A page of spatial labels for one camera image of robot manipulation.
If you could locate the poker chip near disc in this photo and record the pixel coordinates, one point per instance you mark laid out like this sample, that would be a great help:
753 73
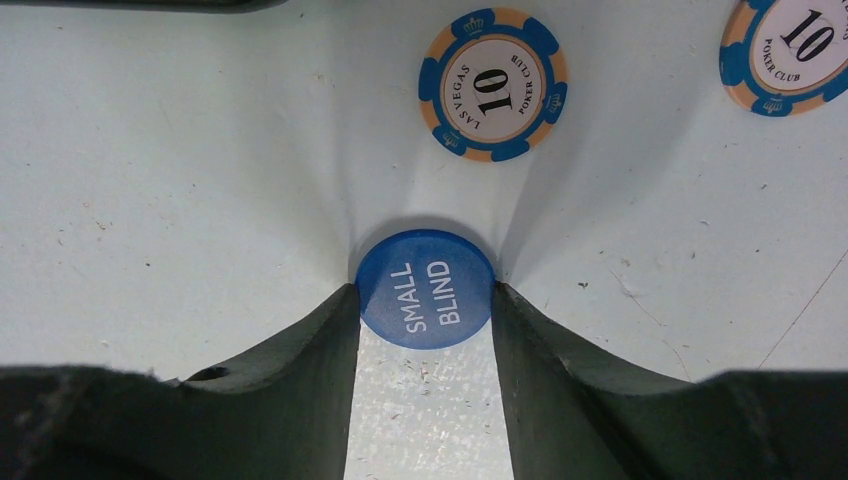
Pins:
493 84

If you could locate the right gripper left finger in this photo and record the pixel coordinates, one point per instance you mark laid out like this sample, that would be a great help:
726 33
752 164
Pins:
279 410

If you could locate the black poker set case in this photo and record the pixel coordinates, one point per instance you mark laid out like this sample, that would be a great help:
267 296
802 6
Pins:
195 6

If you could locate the poker chip middle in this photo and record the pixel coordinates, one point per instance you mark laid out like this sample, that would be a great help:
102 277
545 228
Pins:
786 57

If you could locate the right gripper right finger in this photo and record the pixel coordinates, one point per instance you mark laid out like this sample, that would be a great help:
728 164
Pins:
576 411

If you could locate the blue round button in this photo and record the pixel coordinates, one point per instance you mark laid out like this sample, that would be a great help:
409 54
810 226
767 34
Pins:
425 289

